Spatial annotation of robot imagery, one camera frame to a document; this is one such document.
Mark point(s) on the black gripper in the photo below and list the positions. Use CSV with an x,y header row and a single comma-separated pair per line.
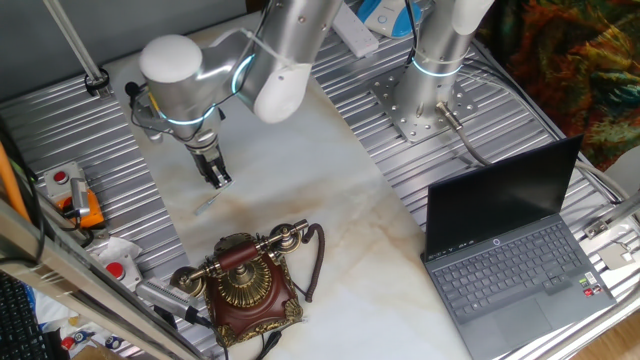
x,y
209,162

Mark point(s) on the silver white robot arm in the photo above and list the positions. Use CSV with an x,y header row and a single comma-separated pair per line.
x,y
435,75

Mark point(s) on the brown gold phone handset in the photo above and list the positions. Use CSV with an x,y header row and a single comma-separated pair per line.
x,y
237,255

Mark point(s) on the brown gold rotary phone base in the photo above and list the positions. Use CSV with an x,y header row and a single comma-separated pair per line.
x,y
250,310

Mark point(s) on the white crumpled tissue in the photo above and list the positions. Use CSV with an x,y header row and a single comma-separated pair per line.
x,y
117,246

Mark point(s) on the orange emergency stop box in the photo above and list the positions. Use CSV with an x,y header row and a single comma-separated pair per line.
x,y
95,212

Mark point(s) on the white box red button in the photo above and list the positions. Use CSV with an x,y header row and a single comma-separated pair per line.
x,y
120,272

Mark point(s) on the black pole clamp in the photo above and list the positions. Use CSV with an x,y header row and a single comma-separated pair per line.
x,y
97,82

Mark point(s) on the grey box red button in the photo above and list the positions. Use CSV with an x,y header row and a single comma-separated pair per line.
x,y
59,179

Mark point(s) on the silver robot mounting plate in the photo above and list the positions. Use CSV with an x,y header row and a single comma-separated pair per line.
x,y
395,102

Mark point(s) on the small blue trinket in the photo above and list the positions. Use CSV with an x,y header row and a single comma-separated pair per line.
x,y
114,342

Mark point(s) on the white power strip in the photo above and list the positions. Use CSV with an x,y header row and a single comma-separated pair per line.
x,y
357,35

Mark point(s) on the silver metal pole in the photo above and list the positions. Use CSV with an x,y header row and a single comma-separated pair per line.
x,y
72,40

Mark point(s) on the orange pole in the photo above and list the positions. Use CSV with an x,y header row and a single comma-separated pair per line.
x,y
9,182

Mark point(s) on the small red cap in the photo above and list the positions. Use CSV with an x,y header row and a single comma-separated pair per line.
x,y
67,343

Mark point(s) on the blue white round device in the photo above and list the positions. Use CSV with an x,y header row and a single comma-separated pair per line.
x,y
385,20

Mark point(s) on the black keyboard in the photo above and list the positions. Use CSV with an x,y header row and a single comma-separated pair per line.
x,y
20,325

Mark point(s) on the dark grey laptop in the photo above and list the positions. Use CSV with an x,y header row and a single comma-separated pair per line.
x,y
510,270

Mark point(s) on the colourful patterned cloth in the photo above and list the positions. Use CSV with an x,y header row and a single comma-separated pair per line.
x,y
575,65

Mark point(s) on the small square metal plate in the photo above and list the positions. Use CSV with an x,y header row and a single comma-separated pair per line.
x,y
615,256

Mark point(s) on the white chair back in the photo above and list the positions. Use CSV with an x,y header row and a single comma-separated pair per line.
x,y
627,172

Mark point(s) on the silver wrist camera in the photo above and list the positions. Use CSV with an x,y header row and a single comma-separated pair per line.
x,y
155,132

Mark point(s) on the ribbed silver camera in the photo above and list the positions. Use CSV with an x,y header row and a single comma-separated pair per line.
x,y
162,299

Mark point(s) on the small silver camera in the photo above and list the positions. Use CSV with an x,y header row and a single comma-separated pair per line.
x,y
80,197

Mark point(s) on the aluminium frame bar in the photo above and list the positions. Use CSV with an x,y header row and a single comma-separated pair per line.
x,y
75,280

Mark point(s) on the silver metal bracket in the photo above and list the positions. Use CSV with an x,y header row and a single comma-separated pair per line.
x,y
612,217

